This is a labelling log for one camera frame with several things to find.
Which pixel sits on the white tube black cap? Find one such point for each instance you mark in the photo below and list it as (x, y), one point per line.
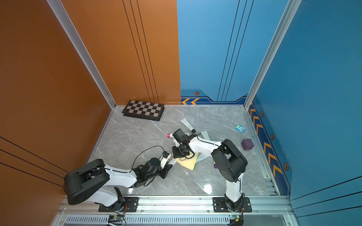
(188, 125)

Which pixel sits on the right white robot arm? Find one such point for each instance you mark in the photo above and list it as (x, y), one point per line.
(230, 161)

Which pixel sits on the white tube green cap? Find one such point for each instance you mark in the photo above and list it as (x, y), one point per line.
(205, 135)

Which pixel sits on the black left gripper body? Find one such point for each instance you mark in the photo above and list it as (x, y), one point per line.
(157, 174)

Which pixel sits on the green circuit board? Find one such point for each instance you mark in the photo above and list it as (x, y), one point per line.
(239, 221)
(116, 220)

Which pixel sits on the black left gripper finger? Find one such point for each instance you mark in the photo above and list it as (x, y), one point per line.
(165, 170)
(165, 156)

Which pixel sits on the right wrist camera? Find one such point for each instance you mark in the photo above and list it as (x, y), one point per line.
(180, 136)

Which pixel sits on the purple cube box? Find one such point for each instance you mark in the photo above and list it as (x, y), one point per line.
(247, 144)

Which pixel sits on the folding chessboard box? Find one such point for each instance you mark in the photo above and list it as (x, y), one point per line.
(144, 110)

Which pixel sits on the right green circuit board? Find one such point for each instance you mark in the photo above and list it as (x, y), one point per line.
(239, 221)

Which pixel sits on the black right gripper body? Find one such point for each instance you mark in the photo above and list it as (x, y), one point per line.
(178, 152)

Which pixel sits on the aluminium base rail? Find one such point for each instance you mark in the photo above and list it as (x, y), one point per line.
(181, 210)

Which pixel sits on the yellow cleaning cloth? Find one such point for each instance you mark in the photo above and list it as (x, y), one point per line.
(188, 162)

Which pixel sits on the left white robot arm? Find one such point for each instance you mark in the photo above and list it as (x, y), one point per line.
(99, 183)

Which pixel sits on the teal small toy card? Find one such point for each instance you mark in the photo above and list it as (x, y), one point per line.
(239, 128)

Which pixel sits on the left green circuit board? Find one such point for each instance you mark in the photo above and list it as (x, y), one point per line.
(116, 220)

